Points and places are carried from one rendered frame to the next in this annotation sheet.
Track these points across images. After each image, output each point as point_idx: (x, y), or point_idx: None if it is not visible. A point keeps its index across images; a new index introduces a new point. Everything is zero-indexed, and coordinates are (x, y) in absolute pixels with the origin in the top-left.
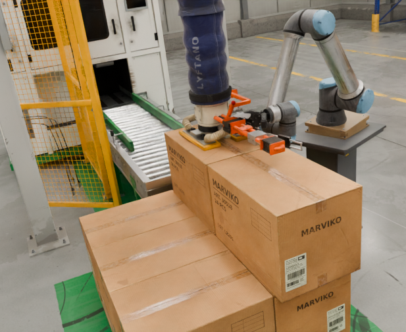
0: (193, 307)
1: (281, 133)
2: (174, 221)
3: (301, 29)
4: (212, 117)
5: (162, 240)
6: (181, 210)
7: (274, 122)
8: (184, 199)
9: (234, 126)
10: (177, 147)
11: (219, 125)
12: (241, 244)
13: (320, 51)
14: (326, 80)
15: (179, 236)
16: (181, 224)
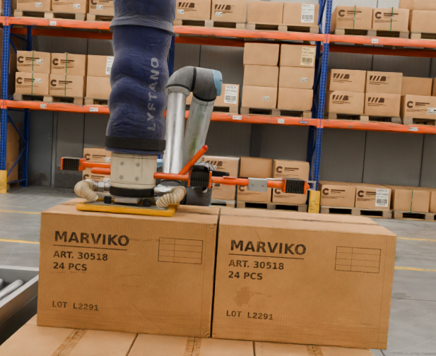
0: None
1: (202, 200)
2: (126, 347)
3: (193, 87)
4: (152, 174)
5: None
6: (104, 335)
7: None
8: (93, 320)
9: (213, 177)
10: (101, 224)
11: (157, 186)
12: (296, 313)
13: (199, 114)
14: None
15: (176, 355)
16: (145, 346)
